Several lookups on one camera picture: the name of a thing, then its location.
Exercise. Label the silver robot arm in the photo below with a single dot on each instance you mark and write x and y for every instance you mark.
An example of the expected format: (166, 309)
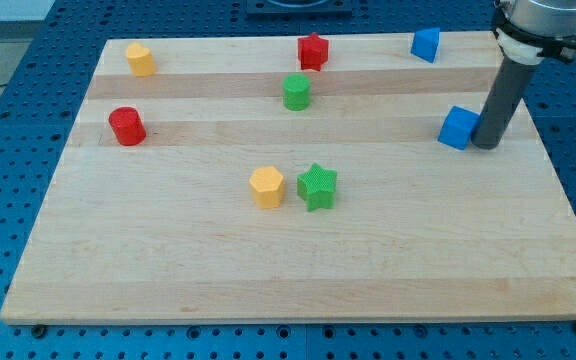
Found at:
(528, 31)

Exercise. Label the wooden board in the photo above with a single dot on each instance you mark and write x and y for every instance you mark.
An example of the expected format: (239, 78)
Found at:
(167, 232)

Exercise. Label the yellow hexagon block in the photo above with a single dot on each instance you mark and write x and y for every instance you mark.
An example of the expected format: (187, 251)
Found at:
(268, 187)

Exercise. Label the green star block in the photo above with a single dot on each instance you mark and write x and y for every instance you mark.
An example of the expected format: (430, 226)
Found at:
(317, 187)

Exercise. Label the green cylinder block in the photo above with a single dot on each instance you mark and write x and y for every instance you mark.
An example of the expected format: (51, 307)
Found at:
(296, 92)

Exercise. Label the red star block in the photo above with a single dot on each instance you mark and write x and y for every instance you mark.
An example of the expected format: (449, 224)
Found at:
(312, 52)

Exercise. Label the red cylinder block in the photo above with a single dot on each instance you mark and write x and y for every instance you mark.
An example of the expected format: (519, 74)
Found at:
(127, 126)

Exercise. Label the blue cube block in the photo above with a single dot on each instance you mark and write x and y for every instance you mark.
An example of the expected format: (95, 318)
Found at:
(457, 128)

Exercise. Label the yellow heart block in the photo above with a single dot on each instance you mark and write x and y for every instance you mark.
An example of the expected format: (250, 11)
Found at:
(140, 60)

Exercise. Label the blue triangle block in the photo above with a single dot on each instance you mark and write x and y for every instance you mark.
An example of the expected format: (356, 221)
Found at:
(425, 44)

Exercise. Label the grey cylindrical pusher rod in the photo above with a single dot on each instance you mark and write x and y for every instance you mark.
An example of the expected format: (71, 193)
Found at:
(507, 90)

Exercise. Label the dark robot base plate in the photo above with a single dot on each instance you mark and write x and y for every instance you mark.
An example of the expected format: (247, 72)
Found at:
(298, 7)

